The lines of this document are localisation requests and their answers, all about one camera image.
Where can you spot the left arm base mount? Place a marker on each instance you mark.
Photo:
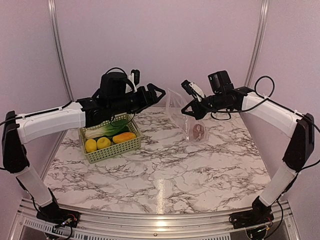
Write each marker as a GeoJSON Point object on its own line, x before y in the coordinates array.
{"type": "Point", "coordinates": [59, 216]}

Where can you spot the left aluminium corner post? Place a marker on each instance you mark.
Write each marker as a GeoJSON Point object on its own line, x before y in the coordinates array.
{"type": "Point", "coordinates": [59, 48]}

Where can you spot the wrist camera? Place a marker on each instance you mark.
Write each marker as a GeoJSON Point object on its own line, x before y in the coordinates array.
{"type": "Point", "coordinates": [133, 80]}
{"type": "Point", "coordinates": [194, 90]}

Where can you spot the clear zip top bag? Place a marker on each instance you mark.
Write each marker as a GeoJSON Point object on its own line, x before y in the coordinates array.
{"type": "Point", "coordinates": [174, 103]}

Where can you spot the yellow lemon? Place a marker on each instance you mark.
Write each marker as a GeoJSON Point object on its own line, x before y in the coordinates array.
{"type": "Point", "coordinates": [103, 142]}
{"type": "Point", "coordinates": [90, 145]}

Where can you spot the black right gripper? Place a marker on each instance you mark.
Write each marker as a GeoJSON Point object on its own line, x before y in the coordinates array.
{"type": "Point", "coordinates": [197, 111]}

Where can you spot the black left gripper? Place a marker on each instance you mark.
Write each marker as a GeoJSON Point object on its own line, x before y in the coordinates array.
{"type": "Point", "coordinates": [146, 102]}

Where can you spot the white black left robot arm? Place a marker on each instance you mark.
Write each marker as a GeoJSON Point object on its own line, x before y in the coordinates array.
{"type": "Point", "coordinates": [24, 128]}

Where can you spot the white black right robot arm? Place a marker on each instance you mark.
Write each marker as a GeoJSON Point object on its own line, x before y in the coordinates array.
{"type": "Point", "coordinates": [285, 136]}

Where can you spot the green bok choy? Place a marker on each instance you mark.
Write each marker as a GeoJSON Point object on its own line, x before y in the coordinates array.
{"type": "Point", "coordinates": [108, 129]}

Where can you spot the aluminium corner post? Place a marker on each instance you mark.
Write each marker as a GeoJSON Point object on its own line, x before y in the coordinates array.
{"type": "Point", "coordinates": [258, 42]}
{"type": "Point", "coordinates": [59, 48]}

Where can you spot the aluminium front frame rail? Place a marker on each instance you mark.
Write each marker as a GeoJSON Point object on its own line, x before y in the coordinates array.
{"type": "Point", "coordinates": [107, 225]}

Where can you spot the right aluminium corner post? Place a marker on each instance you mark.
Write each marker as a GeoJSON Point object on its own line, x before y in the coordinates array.
{"type": "Point", "coordinates": [258, 42]}

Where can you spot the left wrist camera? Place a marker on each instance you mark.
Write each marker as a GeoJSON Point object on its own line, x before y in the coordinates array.
{"type": "Point", "coordinates": [133, 80]}

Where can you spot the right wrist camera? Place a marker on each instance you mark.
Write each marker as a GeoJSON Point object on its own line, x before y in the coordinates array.
{"type": "Point", "coordinates": [194, 90]}

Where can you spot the pale green perforated basket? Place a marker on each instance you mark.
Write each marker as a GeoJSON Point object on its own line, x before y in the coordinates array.
{"type": "Point", "coordinates": [114, 149]}

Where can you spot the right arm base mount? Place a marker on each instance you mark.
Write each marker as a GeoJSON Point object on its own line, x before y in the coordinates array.
{"type": "Point", "coordinates": [248, 218]}

